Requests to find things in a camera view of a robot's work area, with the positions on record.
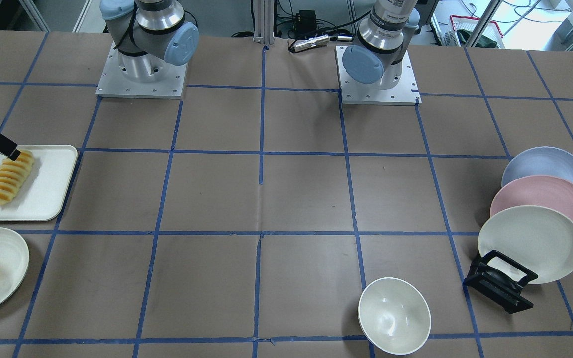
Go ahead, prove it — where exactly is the spiral yellow bread roll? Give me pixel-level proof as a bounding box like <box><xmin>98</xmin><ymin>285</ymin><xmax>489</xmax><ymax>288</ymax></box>
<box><xmin>0</xmin><ymin>150</ymin><xmax>35</xmax><ymax>206</ymax></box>

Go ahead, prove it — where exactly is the blue plate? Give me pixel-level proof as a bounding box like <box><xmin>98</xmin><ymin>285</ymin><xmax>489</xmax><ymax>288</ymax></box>
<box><xmin>501</xmin><ymin>146</ymin><xmax>573</xmax><ymax>186</ymax></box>

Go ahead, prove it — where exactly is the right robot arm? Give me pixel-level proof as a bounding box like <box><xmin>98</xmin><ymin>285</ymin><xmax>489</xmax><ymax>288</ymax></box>
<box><xmin>99</xmin><ymin>0</ymin><xmax>199</xmax><ymax>84</ymax></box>

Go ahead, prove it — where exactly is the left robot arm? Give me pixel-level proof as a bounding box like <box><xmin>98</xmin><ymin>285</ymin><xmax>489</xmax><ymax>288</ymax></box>
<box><xmin>332</xmin><ymin>0</ymin><xmax>573</xmax><ymax>155</ymax></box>

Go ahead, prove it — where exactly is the pink plate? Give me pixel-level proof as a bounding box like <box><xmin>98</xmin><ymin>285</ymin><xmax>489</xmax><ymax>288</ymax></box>
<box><xmin>489</xmin><ymin>175</ymin><xmax>573</xmax><ymax>222</ymax></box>

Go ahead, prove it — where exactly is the cream plate in rack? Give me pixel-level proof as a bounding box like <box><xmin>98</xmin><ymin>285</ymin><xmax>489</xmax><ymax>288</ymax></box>
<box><xmin>477</xmin><ymin>205</ymin><xmax>573</xmax><ymax>284</ymax></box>

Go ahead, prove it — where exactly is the black plate rack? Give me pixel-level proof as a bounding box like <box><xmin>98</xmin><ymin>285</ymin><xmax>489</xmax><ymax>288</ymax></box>
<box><xmin>463</xmin><ymin>250</ymin><xmax>538</xmax><ymax>314</ymax></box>

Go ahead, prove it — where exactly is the white rectangular tray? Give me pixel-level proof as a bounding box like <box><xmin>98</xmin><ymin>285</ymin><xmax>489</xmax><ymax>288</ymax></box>
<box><xmin>0</xmin><ymin>145</ymin><xmax>78</xmax><ymax>221</ymax></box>

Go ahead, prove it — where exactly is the red white basket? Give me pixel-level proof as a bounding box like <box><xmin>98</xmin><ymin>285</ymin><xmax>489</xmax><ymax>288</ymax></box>
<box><xmin>441</xmin><ymin>15</ymin><xmax>506</xmax><ymax>49</ymax></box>

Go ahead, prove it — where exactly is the white bowl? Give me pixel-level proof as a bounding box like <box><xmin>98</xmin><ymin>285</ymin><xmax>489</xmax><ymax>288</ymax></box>
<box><xmin>358</xmin><ymin>278</ymin><xmax>432</xmax><ymax>355</ymax></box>

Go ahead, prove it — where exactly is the silver cylindrical connector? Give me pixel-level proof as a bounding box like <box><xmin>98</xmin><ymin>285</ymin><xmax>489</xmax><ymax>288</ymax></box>
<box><xmin>288</xmin><ymin>34</ymin><xmax>353</xmax><ymax>54</ymax></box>

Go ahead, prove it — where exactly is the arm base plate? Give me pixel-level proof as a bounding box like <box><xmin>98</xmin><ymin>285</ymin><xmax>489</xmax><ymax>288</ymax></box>
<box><xmin>96</xmin><ymin>41</ymin><xmax>193</xmax><ymax>99</ymax></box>
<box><xmin>336</xmin><ymin>46</ymin><xmax>421</xmax><ymax>106</ymax></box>

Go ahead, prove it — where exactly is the aluminium frame post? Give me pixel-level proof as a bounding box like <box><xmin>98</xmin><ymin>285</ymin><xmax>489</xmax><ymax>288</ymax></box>
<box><xmin>251</xmin><ymin>0</ymin><xmax>277</xmax><ymax>47</ymax></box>

